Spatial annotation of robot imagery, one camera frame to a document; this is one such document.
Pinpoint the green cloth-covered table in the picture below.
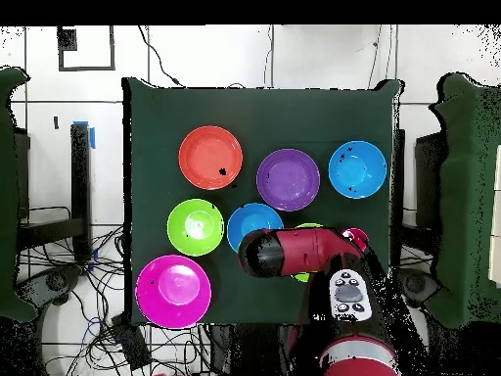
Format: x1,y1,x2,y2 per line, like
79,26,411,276
0,66,38,323
424,71,501,329

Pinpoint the light blue plastic bowl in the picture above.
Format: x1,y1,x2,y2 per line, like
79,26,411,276
327,140,388,200
226,202,286,255

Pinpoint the green plastic bowl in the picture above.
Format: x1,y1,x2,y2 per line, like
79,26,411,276
166,198,225,258
291,222,325,284

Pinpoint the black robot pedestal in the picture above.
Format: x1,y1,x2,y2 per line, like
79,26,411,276
210,323,322,376

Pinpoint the black power box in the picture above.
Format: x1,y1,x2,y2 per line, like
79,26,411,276
111,312,153,371

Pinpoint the dark green tablecloth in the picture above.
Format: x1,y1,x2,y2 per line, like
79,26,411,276
121,76,404,328

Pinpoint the purple plastic bowl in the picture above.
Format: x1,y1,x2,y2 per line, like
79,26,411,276
255,148,321,213

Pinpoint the red plastic cup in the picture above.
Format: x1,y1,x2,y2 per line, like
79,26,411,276
340,227,370,251

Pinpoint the black metal stand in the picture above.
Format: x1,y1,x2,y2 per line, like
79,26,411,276
15,120,95,263

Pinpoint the orange plastic bowl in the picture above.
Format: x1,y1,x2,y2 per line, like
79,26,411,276
178,124,245,192

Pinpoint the pink plastic bowl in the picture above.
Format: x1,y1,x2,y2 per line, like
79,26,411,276
134,254,213,329

